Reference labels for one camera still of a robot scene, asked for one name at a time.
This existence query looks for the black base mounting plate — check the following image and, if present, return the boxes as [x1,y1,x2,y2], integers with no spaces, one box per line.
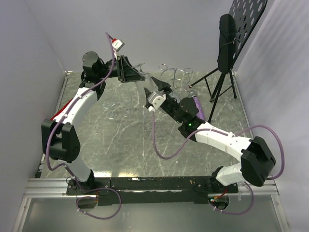
[66,176,239,206]

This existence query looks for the chrome wine glass rack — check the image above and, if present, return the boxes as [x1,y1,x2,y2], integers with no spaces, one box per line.
[158,64,193,98]

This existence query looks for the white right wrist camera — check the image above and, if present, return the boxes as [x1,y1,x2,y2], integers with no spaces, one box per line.
[145,90,164,112]

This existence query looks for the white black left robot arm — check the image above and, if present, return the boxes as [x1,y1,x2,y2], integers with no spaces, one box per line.
[41,51,145,194]

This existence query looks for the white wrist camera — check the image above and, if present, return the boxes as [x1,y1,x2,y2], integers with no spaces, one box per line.
[145,90,164,112]
[112,38,125,52]

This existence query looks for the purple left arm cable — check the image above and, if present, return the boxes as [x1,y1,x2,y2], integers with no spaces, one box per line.
[45,31,123,220]

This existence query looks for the purple glitter microphone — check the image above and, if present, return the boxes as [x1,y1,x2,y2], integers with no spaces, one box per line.
[189,90,205,120]

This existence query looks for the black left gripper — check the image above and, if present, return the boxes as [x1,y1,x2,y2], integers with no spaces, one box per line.
[97,55,146,83]

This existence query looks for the red glitter microphone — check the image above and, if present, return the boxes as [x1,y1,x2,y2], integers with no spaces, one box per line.
[50,99,72,120]

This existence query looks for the aluminium rail frame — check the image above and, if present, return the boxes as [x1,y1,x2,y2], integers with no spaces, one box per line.
[12,71,290,232]

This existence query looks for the black music stand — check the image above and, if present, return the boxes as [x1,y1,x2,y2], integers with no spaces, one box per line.
[191,0,268,123]

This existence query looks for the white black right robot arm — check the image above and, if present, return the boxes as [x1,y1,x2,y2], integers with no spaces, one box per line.
[144,77,276,193]

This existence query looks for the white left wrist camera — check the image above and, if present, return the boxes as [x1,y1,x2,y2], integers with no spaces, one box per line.
[112,38,125,52]

